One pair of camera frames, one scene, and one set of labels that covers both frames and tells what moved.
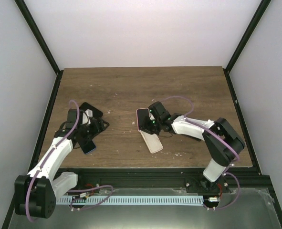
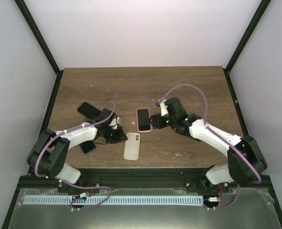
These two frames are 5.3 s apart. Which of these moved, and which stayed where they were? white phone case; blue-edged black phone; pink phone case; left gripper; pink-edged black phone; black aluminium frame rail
Moved: white phone case; left gripper
Stayed: pink phone case; black aluminium frame rail; pink-edged black phone; blue-edged black phone
